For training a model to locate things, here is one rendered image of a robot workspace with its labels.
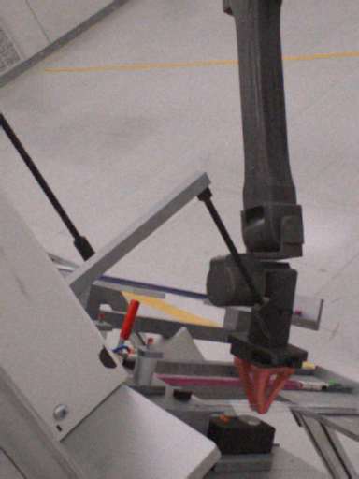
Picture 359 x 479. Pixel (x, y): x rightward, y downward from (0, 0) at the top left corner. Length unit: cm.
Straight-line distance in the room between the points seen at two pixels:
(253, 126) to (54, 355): 67
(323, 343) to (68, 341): 222
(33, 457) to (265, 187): 78
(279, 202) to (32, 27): 819
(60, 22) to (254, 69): 824
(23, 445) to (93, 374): 18
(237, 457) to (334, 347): 179
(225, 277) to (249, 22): 36
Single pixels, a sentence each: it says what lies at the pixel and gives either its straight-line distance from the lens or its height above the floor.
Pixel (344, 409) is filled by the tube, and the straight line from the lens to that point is 120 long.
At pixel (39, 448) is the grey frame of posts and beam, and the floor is 149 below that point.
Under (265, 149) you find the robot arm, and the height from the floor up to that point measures 123.
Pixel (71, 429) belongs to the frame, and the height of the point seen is 139.
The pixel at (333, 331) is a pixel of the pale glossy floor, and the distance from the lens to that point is 266.
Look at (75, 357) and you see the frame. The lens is 44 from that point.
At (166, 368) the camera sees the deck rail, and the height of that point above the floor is 96.
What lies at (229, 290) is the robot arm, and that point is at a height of 114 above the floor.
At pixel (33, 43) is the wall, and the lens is 912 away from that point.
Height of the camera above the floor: 165
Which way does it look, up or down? 27 degrees down
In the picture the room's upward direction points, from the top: 29 degrees counter-clockwise
